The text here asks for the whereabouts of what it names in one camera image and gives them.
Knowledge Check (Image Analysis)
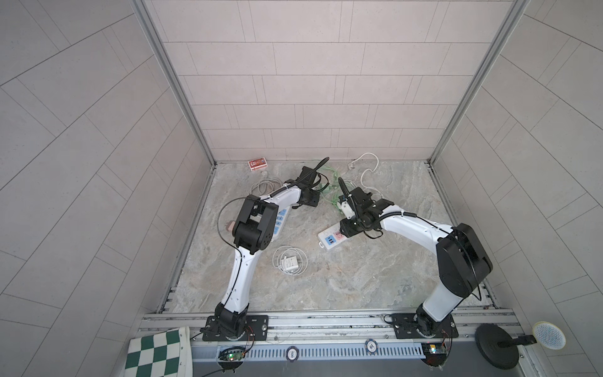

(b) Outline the colourful white power strip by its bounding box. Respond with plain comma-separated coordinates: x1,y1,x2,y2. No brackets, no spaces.
318,223,348,251

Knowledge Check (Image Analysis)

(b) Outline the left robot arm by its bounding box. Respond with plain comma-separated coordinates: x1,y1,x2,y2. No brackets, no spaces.
200,157,329,341

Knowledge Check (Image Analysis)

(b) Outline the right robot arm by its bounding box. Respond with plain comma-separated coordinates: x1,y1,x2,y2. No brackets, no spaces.
339,178,493,338

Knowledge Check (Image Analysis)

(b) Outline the blue white power strip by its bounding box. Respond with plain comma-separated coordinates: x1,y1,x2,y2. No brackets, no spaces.
273,207,290,239

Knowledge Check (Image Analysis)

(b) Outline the red small box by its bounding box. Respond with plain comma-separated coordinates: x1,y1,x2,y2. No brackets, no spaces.
247,157,268,171

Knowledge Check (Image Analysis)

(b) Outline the green white checkerboard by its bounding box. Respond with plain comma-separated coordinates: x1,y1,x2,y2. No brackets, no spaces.
123,327,193,377

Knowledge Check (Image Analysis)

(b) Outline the green cable bundle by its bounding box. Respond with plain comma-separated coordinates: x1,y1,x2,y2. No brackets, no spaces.
319,164,352,208

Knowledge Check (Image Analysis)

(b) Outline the white power strip cord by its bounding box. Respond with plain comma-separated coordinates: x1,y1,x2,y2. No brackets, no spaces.
347,151,385,199

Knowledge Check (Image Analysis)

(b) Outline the grey coiled cable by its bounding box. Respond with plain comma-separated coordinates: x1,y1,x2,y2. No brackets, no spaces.
249,178,284,196

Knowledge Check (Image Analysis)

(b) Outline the white charger with coiled cable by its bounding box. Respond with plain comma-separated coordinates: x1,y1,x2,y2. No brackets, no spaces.
272,245,309,276

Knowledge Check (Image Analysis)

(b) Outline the aluminium rail base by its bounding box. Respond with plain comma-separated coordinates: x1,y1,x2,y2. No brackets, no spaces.
137,307,523,362

